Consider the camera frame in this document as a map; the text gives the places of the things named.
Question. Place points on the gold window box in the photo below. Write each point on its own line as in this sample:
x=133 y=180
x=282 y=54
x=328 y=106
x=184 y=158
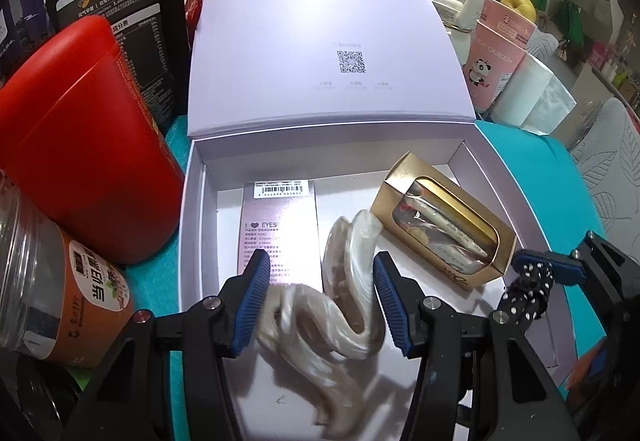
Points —
x=395 y=188

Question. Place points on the jar dark purple label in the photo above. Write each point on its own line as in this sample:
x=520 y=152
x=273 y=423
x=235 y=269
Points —
x=25 y=21

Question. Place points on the yellow fruit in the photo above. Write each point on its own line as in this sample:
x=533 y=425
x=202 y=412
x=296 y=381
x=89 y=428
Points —
x=517 y=3

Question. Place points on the teal bubble mat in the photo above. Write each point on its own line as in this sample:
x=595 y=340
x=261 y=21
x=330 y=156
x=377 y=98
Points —
x=545 y=181

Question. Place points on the short jar orange label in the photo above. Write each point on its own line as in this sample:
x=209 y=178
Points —
x=75 y=301

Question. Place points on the pink panda paper cup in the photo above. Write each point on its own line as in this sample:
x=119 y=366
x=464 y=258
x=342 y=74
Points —
x=487 y=76
x=515 y=31

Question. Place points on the black polka-dot scrunchie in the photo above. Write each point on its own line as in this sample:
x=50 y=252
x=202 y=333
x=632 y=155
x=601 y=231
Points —
x=525 y=293

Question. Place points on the grey cushion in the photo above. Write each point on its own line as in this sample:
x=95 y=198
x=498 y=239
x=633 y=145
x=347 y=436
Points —
x=542 y=43

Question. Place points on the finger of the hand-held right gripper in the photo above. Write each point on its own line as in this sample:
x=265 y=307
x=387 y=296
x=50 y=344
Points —
x=562 y=266
x=620 y=361

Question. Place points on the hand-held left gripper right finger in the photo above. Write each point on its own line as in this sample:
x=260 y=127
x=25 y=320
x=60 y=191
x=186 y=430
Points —
x=392 y=301

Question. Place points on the pink slim cosmetic box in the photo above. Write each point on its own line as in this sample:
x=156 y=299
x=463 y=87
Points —
x=280 y=231

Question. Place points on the dark jar green label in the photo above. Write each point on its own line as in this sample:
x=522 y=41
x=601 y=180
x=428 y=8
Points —
x=35 y=401

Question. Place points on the pearly wavy hair clip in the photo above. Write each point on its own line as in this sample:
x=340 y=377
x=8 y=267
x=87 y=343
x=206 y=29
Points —
x=310 y=316

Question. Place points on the white gift box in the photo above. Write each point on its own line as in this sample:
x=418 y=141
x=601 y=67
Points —
x=300 y=21

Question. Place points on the red canister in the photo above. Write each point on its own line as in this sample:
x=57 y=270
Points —
x=90 y=131

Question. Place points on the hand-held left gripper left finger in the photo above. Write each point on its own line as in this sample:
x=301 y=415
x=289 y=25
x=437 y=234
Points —
x=252 y=301

